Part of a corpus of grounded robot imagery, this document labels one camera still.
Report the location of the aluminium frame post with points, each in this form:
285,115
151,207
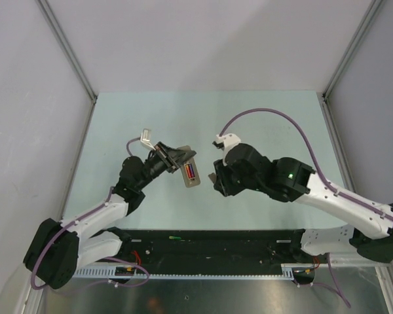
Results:
67,49
354,45

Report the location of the green battery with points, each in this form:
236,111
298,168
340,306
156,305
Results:
175,238

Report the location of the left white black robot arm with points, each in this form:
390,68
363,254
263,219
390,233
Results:
60,248

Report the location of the left aluminium frame post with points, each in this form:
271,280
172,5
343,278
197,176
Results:
67,49

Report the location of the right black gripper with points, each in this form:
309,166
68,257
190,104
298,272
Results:
222,183

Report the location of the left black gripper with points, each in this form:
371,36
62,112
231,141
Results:
171,157

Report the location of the blue battery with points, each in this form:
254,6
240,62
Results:
191,171

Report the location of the beige battery cover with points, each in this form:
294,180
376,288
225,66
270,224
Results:
212,177

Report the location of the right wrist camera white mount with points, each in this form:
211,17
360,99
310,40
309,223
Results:
226,143

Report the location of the white remote control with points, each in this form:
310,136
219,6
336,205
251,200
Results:
195,181

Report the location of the right aluminium frame post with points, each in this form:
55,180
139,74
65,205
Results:
354,45

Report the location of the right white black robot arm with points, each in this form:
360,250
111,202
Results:
368,226

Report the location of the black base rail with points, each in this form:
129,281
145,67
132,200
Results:
213,252

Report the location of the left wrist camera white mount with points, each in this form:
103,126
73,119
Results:
145,139

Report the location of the red battery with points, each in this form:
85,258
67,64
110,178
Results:
186,169

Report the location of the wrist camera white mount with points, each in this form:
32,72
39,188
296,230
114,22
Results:
145,139
226,143

